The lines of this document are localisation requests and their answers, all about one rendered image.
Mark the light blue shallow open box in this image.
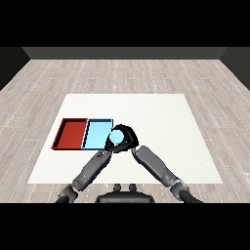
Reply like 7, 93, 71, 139
80, 117, 114, 151

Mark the small blue can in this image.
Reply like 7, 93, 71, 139
108, 129, 126, 146

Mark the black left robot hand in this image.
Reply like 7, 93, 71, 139
104, 134, 117, 153

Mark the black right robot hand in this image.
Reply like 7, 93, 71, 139
111, 123, 140, 154

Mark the red shallow open box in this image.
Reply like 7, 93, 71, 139
51, 117, 90, 151

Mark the dark grey robot body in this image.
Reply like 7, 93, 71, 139
95, 184, 156, 204

